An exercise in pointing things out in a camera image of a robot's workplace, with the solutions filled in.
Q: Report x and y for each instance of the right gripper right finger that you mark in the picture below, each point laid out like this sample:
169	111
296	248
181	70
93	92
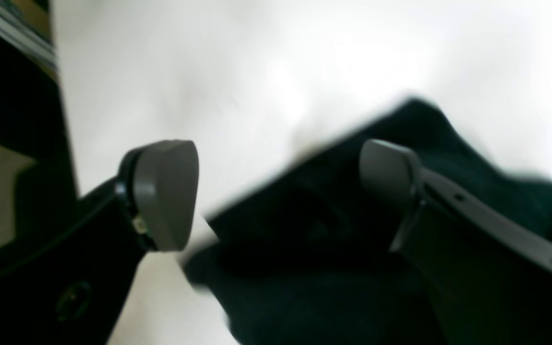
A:
489	279

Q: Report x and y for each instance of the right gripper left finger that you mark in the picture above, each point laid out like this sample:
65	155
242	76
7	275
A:
67	284

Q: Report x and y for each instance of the black t-shirt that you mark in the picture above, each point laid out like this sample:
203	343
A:
306	260

